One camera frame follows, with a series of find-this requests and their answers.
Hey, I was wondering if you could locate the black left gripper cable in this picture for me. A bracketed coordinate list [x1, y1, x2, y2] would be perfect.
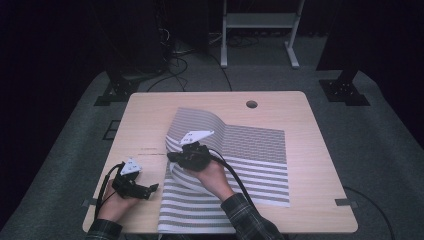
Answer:
[94, 162, 125, 221]

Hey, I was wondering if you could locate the black stand base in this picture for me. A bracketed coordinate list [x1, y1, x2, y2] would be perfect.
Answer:
[93, 69, 142, 107]
[318, 68, 371, 107]

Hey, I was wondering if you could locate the grey white striped cloth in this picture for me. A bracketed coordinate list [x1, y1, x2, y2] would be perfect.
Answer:
[157, 106, 291, 234]

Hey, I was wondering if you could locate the person's right hand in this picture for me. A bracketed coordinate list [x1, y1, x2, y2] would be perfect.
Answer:
[183, 159, 236, 202]

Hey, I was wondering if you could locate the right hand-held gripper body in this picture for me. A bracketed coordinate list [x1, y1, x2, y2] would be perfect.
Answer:
[176, 129, 215, 173]

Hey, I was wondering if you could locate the person's left hand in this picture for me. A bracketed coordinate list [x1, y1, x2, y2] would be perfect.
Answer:
[97, 179, 135, 224]

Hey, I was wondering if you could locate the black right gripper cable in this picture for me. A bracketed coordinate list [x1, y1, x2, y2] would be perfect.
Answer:
[207, 147, 256, 209]

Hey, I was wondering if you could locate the black cable on floor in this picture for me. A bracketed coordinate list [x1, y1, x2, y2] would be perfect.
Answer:
[342, 185, 396, 240]

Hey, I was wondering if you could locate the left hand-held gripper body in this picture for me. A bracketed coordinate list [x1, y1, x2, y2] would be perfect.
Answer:
[111, 157, 152, 201]

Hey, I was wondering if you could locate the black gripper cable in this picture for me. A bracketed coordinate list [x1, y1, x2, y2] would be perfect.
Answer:
[207, 147, 256, 209]
[94, 162, 125, 221]

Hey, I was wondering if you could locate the white metal stand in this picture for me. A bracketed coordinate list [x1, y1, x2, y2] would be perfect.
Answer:
[220, 0, 306, 70]

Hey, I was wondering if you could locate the tangle of black floor cables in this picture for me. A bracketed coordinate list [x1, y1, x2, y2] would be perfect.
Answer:
[145, 26, 234, 93]

